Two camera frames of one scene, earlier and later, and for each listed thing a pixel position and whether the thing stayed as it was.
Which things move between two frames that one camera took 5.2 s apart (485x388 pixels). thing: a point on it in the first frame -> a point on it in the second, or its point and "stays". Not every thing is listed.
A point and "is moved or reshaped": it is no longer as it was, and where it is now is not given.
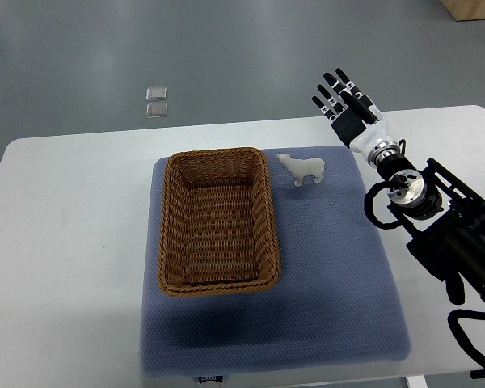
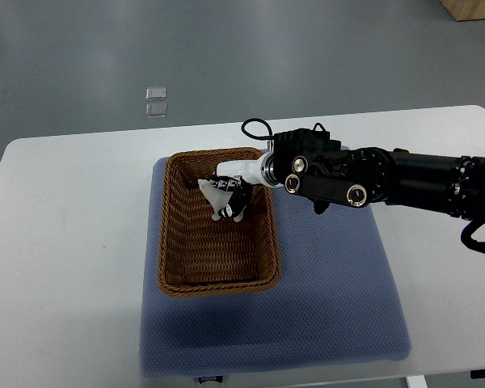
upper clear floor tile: [156, 94] stays
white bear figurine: [312, 166] is moved or reshaped
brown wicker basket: [217, 230] stays
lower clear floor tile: [156, 110] stays
